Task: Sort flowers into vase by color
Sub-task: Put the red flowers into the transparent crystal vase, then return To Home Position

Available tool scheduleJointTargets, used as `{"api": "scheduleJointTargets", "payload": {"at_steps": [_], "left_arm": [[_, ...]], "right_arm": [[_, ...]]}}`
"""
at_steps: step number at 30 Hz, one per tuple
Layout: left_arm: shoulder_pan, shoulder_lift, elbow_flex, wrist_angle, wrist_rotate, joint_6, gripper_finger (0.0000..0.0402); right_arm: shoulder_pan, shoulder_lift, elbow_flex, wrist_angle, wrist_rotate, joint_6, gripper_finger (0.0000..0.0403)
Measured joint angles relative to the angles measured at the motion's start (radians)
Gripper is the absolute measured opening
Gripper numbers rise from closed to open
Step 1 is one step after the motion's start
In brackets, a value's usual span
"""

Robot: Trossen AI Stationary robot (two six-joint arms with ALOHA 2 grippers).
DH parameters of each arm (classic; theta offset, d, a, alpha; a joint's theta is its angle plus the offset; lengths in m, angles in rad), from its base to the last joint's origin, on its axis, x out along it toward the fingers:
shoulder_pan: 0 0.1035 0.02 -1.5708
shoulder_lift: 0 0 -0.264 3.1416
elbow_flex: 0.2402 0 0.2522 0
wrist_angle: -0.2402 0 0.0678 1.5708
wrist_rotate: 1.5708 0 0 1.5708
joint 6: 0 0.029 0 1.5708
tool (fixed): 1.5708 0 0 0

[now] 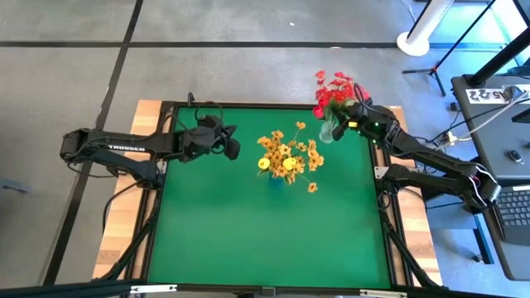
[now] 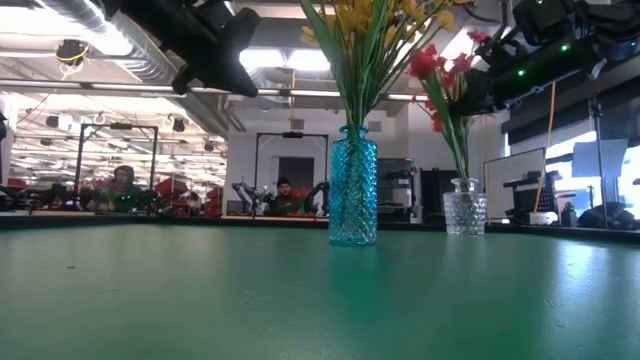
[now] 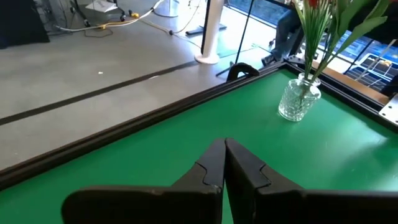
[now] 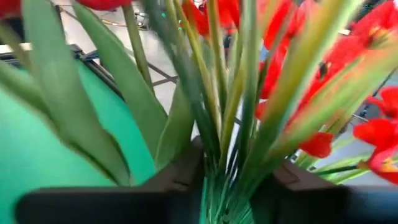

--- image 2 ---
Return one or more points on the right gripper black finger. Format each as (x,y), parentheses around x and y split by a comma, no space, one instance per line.
(480,95)
(502,50)

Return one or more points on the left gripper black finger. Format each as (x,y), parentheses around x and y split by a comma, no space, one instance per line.
(237,30)
(230,77)

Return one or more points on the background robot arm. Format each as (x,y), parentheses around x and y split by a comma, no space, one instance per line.
(320,192)
(245,192)

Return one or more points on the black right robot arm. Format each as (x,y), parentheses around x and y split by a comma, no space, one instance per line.
(615,25)

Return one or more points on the clear cut-glass vase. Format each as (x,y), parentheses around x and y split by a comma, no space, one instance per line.
(465,212)

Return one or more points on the blue textured glass vase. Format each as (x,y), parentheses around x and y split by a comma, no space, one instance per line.
(353,195)

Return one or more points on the white sheet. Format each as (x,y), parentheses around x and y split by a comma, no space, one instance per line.
(600,157)

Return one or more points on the black light stand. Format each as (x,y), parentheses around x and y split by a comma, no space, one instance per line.
(598,165)

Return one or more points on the black cabinet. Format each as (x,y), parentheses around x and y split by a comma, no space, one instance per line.
(430,195)

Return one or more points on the black equipment stack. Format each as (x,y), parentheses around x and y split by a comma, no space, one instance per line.
(525,197)

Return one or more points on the long ceiling light bar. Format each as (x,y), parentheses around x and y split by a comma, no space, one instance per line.
(75,85)

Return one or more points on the black equipment rack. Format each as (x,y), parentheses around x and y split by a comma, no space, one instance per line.
(395,187)

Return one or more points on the person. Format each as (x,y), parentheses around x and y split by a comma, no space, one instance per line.
(122,190)
(285,202)

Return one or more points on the small white box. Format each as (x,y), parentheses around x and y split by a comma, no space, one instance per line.
(542,218)

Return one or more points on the dark bag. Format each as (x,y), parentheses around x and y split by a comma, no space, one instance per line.
(607,217)

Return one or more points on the silver ventilation duct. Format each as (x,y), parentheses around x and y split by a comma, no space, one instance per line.
(145,60)

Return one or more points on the black aluminium frame rig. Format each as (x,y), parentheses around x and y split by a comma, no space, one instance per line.
(120,126)
(292,134)

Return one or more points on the black ceiling camera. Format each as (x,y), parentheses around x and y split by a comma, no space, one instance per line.
(71,51)

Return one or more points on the black table frame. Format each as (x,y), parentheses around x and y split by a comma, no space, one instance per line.
(75,221)

